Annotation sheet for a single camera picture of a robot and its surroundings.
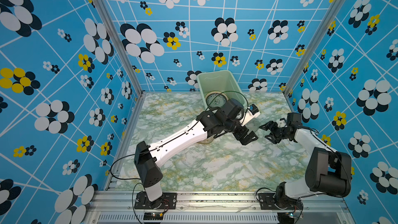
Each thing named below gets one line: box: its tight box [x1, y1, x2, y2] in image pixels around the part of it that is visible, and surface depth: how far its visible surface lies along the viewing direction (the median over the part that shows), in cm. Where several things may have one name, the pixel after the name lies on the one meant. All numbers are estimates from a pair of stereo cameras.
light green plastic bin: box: [196, 70, 248, 111], surface depth 110 cm
